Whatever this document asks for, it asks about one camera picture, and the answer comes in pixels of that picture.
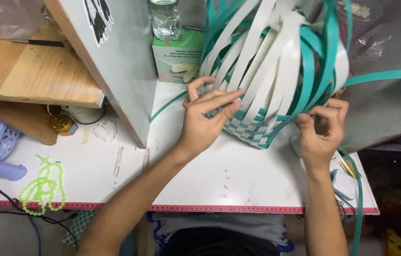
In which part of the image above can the grey divider panel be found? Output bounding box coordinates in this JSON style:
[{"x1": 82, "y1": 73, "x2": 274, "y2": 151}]
[{"x1": 43, "y1": 0, "x2": 159, "y2": 149}]

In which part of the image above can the person's grey shirt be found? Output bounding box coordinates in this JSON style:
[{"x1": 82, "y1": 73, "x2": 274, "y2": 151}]
[{"x1": 146, "y1": 211, "x2": 295, "y2": 254}]

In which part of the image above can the person's right hand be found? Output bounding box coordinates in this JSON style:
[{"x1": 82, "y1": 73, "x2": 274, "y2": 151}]
[{"x1": 295, "y1": 98, "x2": 350, "y2": 168}]

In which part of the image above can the gold metal clip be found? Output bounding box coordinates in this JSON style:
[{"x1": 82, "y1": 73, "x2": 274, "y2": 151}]
[{"x1": 338, "y1": 156, "x2": 358, "y2": 179}]

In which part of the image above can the green glove box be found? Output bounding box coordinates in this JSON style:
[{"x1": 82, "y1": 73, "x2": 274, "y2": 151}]
[{"x1": 151, "y1": 27, "x2": 205, "y2": 84}]

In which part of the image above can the green bead string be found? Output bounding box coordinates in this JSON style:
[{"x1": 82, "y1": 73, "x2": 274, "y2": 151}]
[{"x1": 18, "y1": 154, "x2": 67, "y2": 217}]

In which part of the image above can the black and white sticker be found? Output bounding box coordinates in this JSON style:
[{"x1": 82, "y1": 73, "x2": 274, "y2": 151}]
[{"x1": 83, "y1": 0, "x2": 114, "y2": 48}]

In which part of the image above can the pink measuring tape strip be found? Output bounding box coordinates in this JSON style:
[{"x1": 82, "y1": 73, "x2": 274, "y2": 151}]
[{"x1": 0, "y1": 198, "x2": 381, "y2": 215}]

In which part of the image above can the clear plastic bag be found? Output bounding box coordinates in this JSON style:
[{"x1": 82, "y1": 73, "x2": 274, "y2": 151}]
[{"x1": 0, "y1": 0, "x2": 50, "y2": 40}]

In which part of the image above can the white round container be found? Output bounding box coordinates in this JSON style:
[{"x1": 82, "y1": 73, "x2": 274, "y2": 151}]
[{"x1": 61, "y1": 102, "x2": 106, "y2": 125}]

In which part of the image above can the person's left hand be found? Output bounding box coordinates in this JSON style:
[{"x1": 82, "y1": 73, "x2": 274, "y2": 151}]
[{"x1": 182, "y1": 76, "x2": 246, "y2": 158}]

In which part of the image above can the teal and white woven basket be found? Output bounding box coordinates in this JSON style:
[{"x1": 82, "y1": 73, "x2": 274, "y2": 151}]
[{"x1": 199, "y1": 0, "x2": 401, "y2": 150}]

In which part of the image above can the clear plastic water bottle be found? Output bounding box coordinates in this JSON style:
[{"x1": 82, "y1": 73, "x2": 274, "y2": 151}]
[{"x1": 149, "y1": 0, "x2": 182, "y2": 43}]

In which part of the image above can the large clear plastic sheet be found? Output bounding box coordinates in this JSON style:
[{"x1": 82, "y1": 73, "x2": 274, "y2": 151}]
[{"x1": 336, "y1": 0, "x2": 401, "y2": 151}]

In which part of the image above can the crumpled clear plastic wrap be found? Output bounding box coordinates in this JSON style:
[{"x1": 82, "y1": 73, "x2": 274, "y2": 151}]
[{"x1": 91, "y1": 119, "x2": 118, "y2": 143}]

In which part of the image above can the gold lidded small jar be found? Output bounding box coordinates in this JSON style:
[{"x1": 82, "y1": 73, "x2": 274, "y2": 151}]
[{"x1": 51, "y1": 114, "x2": 79, "y2": 137}]

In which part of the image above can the loose teal plastic strap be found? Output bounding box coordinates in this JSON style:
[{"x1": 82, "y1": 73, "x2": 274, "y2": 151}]
[{"x1": 337, "y1": 146, "x2": 364, "y2": 256}]

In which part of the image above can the wooden shelf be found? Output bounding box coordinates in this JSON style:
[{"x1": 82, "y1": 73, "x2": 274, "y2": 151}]
[{"x1": 0, "y1": 19, "x2": 106, "y2": 146}]

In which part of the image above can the thin teal plastic strap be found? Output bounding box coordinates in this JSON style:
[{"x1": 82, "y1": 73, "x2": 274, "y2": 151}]
[{"x1": 149, "y1": 90, "x2": 189, "y2": 124}]

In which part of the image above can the black pen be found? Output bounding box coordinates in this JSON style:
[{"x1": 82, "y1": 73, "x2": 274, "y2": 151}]
[{"x1": 10, "y1": 39, "x2": 67, "y2": 48}]

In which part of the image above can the white and blue small device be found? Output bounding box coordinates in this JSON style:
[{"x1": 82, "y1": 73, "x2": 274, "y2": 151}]
[{"x1": 330, "y1": 169, "x2": 358, "y2": 202}]

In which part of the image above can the green checkered cloth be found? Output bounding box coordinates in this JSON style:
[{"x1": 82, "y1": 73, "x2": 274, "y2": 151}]
[{"x1": 61, "y1": 209, "x2": 97, "y2": 247}]

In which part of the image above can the black cable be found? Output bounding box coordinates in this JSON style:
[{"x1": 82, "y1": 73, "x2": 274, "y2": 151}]
[{"x1": 0, "y1": 153, "x2": 79, "y2": 251}]

